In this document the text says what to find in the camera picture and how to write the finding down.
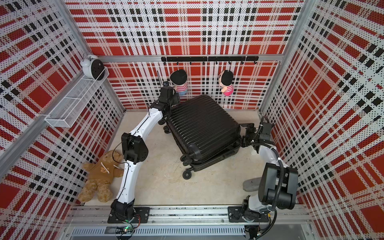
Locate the blue-dressed hanging doll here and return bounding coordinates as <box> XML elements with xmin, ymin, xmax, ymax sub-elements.
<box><xmin>170</xmin><ymin>69</ymin><xmax>188</xmax><ymax>96</ymax></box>

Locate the black hard-shell suitcase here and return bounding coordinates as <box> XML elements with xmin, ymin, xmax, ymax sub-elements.
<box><xmin>159</xmin><ymin>95</ymin><xmax>242</xmax><ymax>180</ymax></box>

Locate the grey oval floor object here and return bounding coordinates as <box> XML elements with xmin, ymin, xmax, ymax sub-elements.
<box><xmin>243</xmin><ymin>177</ymin><xmax>262</xmax><ymax>192</ymax></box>

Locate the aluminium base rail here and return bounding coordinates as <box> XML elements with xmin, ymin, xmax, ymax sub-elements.
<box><xmin>59</xmin><ymin>205</ymin><xmax>317</xmax><ymax>240</ymax></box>

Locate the black wall hook rail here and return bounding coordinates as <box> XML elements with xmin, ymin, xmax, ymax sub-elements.
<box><xmin>161</xmin><ymin>56</ymin><xmax>260</xmax><ymax>63</ymax></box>

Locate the white alarm clock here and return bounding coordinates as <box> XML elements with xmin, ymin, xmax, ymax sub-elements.
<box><xmin>80</xmin><ymin>55</ymin><xmax>105</xmax><ymax>81</ymax></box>

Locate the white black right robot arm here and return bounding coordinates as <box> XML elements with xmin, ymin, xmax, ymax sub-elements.
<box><xmin>228</xmin><ymin>121</ymin><xmax>299</xmax><ymax>223</ymax></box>

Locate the brown teddy bear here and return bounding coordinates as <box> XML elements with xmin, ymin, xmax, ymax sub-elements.
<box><xmin>78</xmin><ymin>151</ymin><xmax>124</xmax><ymax>203</ymax></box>

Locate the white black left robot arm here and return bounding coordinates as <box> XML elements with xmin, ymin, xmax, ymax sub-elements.
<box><xmin>111</xmin><ymin>86</ymin><xmax>180</xmax><ymax>223</ymax></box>

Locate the pink-dressed hanging doll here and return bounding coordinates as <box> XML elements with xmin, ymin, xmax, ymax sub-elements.
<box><xmin>219</xmin><ymin>70</ymin><xmax>234</xmax><ymax>96</ymax></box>

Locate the white wire wall shelf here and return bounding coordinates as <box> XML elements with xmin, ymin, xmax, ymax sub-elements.
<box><xmin>45</xmin><ymin>68</ymin><xmax>109</xmax><ymax>128</ymax></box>

